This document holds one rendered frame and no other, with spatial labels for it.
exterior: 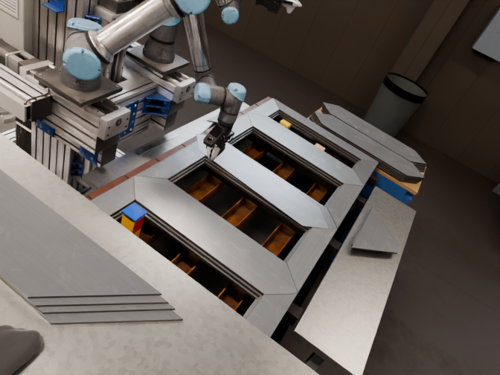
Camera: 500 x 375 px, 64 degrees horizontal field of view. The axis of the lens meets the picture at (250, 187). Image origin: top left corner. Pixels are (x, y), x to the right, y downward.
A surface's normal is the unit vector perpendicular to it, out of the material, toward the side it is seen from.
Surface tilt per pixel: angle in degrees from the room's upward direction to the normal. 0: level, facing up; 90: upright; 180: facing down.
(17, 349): 1
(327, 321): 0
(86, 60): 95
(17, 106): 90
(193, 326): 0
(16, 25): 90
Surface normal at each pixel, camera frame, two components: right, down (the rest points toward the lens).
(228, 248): 0.34, -0.72
